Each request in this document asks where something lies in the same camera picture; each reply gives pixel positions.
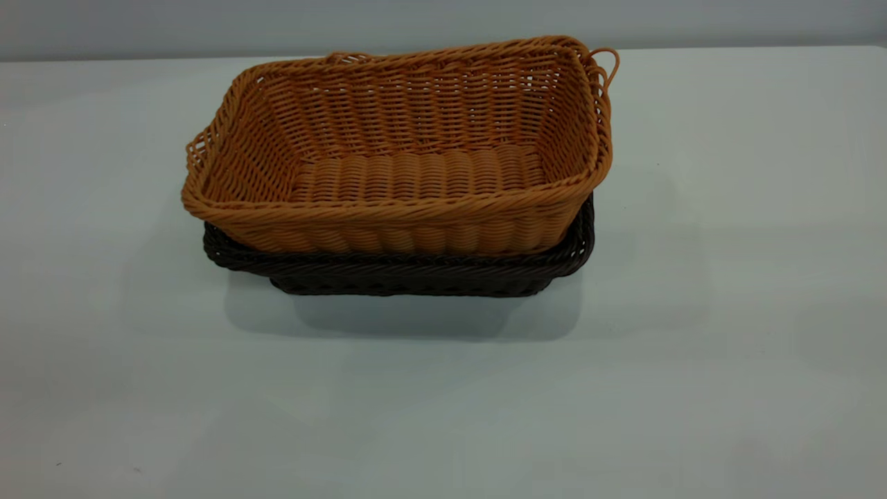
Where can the orange woven wicker basket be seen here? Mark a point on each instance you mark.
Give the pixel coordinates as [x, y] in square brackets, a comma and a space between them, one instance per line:
[416, 180]

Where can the black woven wicker basket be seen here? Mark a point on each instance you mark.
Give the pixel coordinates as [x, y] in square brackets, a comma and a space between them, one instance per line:
[416, 278]

